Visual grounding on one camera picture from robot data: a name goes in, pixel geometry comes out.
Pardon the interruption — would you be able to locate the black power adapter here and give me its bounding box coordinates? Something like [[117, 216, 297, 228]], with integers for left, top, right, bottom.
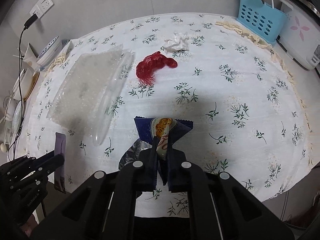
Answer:
[[24, 14, 38, 30]]

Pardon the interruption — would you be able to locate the bubble wrap sheet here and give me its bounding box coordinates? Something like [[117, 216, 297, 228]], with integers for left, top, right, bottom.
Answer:
[[47, 45, 123, 134]]

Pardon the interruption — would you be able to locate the white rice cooker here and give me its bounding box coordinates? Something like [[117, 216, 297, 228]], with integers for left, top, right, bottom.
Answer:
[[278, 0, 319, 70]]

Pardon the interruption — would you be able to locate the blue perforated utensil holder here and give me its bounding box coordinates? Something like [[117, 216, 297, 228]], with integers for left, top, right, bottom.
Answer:
[[236, 0, 287, 45]]

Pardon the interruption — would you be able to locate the blue snack wrapper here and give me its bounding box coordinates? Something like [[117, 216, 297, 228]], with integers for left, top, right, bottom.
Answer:
[[118, 116, 193, 186]]

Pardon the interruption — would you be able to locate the black power cable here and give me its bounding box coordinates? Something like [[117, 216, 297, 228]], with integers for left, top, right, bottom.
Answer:
[[7, 26, 27, 162]]

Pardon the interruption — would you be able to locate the red mesh net bag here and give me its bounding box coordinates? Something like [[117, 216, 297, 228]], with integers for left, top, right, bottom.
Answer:
[[136, 51, 178, 86]]

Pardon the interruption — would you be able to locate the small white fan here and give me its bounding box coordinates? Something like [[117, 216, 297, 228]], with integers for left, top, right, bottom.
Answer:
[[4, 99, 24, 145]]

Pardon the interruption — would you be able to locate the white tissue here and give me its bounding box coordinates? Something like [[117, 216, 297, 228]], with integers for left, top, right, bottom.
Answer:
[[163, 33, 189, 53]]

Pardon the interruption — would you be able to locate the floral white tablecloth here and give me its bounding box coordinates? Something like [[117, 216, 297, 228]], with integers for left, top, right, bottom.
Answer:
[[18, 13, 315, 218]]

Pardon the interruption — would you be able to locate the white wall socket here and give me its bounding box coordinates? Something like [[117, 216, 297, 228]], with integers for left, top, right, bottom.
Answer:
[[29, 0, 54, 19]]

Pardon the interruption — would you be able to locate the blue white porcelain bowl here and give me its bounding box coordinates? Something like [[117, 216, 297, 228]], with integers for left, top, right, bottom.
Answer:
[[36, 36, 62, 66]]

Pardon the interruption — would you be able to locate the clear plastic tube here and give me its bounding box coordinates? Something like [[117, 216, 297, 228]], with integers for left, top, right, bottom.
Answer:
[[92, 51, 134, 146]]

